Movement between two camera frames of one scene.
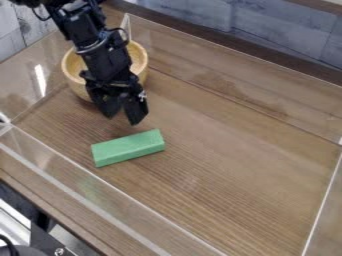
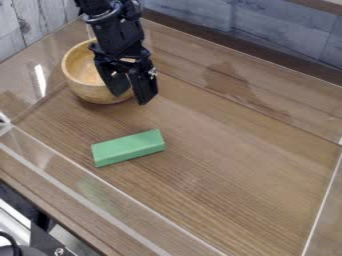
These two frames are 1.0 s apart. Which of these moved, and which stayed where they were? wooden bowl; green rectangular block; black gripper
Moved: black gripper
Stayed: wooden bowl; green rectangular block
